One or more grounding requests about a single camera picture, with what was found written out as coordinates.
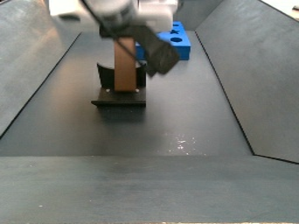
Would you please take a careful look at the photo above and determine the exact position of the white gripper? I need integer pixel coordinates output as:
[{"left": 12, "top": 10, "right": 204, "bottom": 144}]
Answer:
[{"left": 49, "top": 0, "right": 179, "bottom": 32}]

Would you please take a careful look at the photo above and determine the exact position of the brown arch block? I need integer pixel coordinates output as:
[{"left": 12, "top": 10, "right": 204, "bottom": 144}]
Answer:
[{"left": 115, "top": 38, "right": 136, "bottom": 92}]

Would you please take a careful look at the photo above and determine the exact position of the blue shape sorting board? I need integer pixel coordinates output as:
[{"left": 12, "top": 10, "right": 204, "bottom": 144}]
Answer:
[{"left": 132, "top": 21, "right": 191, "bottom": 61}]

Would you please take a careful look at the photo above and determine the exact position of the dark grey curved fixture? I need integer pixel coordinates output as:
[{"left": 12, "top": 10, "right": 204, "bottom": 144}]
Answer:
[{"left": 91, "top": 64, "right": 145, "bottom": 107}]

